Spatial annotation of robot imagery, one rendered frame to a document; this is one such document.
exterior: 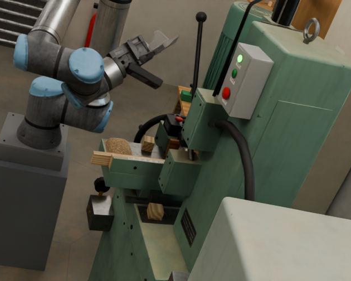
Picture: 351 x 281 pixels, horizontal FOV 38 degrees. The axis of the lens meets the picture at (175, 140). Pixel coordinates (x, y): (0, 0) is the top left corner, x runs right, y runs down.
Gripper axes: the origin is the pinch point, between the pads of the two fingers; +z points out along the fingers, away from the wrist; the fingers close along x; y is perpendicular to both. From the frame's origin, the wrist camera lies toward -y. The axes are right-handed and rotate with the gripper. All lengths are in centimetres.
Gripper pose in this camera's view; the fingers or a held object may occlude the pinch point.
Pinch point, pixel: (171, 43)
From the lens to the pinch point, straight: 160.4
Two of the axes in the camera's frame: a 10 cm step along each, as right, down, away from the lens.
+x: -3.7, 0.8, 9.3
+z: 7.7, -5.4, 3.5
